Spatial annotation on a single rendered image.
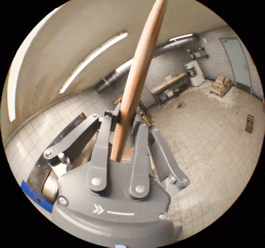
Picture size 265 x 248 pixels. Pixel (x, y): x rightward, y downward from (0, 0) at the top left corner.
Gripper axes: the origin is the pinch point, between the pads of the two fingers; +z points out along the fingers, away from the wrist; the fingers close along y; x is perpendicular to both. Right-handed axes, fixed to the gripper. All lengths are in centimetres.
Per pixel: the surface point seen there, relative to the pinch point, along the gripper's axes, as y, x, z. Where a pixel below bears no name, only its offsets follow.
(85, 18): -44, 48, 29
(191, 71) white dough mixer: 262, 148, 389
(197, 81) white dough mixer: 320, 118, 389
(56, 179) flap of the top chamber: -66, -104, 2
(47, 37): -59, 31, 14
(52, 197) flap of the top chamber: -63, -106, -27
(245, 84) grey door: 382, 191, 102
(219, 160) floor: 201, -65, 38
